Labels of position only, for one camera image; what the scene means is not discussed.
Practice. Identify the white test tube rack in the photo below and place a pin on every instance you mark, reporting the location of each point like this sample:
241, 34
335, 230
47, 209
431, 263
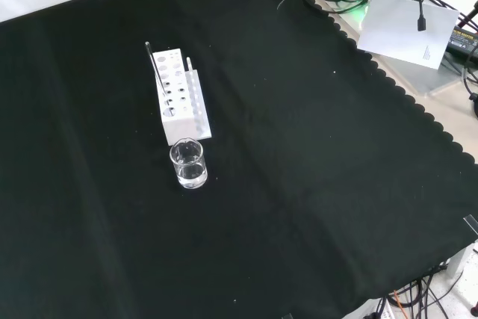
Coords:
180, 119

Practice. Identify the small glass beaker with water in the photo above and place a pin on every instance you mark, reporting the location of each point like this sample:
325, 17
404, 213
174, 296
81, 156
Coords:
189, 169

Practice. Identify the black cloth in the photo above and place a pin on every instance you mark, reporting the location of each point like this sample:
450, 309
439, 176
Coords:
298, 147

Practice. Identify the pale board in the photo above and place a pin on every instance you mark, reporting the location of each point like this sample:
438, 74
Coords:
403, 31

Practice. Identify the white power strip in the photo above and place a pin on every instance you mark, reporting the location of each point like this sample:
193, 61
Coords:
384, 311

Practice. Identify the black power adapter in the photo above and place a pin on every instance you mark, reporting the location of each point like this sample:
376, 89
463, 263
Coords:
463, 41

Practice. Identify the clear tape strip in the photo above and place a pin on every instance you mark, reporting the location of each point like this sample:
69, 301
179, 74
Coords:
471, 223

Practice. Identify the black tripod leg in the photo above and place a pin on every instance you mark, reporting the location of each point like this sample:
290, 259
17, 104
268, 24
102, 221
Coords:
468, 16

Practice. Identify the grey metal base plate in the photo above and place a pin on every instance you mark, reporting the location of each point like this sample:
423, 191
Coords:
418, 80

